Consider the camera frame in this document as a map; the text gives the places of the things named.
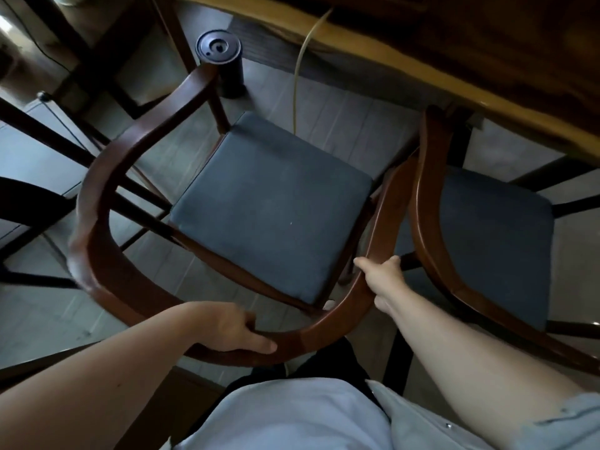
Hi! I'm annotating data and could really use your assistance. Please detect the person's right hand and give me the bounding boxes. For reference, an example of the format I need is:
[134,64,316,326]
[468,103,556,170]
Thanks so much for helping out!
[354,255,408,316]

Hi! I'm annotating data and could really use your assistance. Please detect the person's left hand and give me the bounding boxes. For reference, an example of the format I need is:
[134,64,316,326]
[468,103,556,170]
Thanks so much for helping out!
[190,302,278,355]

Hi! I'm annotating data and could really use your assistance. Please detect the wooden armchair dark blue seat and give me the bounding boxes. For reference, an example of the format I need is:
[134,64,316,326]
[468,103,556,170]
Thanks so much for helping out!
[68,65,423,368]
[408,105,600,375]

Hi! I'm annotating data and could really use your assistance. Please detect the person's right forearm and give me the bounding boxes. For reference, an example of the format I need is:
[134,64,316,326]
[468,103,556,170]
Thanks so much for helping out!
[387,295,587,450]

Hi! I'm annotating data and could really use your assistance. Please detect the person's left forearm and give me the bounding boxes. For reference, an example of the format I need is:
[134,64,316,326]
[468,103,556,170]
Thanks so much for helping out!
[0,302,207,450]

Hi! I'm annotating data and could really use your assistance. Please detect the black trousers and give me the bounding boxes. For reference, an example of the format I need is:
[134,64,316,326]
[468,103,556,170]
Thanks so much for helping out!
[187,337,413,418]

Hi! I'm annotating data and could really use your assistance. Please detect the light blue shirt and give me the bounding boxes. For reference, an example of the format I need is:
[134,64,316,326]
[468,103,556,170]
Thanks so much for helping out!
[173,377,600,450]

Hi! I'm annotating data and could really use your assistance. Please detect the black cylindrical appliance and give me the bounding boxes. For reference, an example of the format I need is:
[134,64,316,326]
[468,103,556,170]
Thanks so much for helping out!
[195,29,246,99]

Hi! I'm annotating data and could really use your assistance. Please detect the wooden table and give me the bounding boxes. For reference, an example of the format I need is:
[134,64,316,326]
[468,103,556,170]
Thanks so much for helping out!
[164,0,600,157]

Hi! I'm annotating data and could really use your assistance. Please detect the black wooden chair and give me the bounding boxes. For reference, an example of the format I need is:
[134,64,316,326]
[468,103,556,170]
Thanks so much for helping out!
[0,96,188,291]

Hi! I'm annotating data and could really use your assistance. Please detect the cream cable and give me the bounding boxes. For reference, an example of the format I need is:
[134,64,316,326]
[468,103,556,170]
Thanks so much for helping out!
[293,7,334,135]

